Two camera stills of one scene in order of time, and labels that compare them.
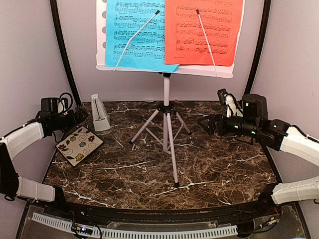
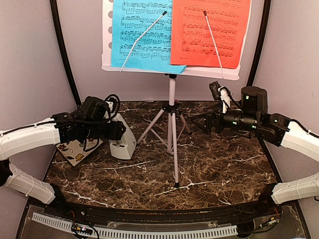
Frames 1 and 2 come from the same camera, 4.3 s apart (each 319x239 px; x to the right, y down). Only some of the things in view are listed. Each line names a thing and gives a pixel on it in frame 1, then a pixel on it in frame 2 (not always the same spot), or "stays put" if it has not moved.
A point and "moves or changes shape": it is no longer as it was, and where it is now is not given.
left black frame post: [73, 77] stays put
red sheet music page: [185, 43] moves or changes shape
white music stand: [166, 111] moves or changes shape
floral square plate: [77, 147] stays put
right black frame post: [255, 64] stays put
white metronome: [100, 119] moves or changes shape
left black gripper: [80, 118] to [116, 133]
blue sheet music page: [146, 51] moves or changes shape
